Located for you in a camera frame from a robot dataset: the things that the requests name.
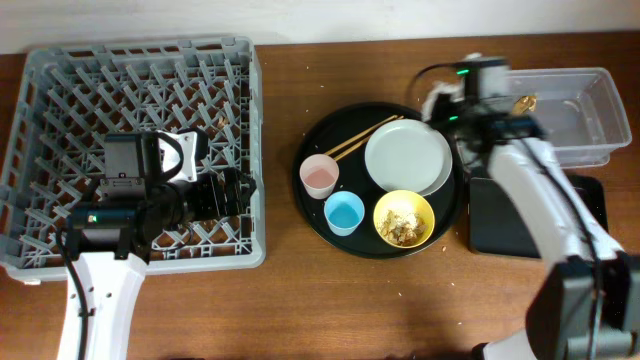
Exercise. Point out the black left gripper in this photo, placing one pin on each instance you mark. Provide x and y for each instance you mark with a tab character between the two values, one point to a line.
236	202

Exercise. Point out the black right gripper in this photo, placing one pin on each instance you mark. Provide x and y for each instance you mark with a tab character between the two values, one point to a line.
436	105

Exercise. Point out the gold wrapper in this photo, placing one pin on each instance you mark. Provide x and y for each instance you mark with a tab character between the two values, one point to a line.
524	104

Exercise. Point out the pink cup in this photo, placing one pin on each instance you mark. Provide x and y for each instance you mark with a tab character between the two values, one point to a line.
319	174

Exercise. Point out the blue cup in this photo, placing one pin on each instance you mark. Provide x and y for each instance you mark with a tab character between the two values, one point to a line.
344	211

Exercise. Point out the yellow bowl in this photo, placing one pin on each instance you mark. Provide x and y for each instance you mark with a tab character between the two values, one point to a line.
405	201

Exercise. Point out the food scraps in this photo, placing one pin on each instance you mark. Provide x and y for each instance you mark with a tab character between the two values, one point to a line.
403	229

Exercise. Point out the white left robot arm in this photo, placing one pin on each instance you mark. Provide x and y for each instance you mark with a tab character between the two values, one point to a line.
150	185

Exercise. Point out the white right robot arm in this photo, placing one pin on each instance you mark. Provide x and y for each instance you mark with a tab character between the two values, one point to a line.
588	305

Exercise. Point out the grey dishwasher rack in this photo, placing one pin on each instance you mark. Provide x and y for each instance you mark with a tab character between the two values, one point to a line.
59	103

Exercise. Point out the grey lower plate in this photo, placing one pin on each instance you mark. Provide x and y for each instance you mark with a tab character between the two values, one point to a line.
446	172

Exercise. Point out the white upper plate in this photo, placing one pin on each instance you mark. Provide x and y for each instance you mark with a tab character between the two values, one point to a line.
406	155

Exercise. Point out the round black tray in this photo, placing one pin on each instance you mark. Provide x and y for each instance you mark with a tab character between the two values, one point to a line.
364	242

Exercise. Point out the black rectangular bin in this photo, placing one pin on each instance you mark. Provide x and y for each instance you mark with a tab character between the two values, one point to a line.
496	227

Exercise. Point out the clear plastic bin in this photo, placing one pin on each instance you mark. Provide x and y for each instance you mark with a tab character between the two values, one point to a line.
580	110

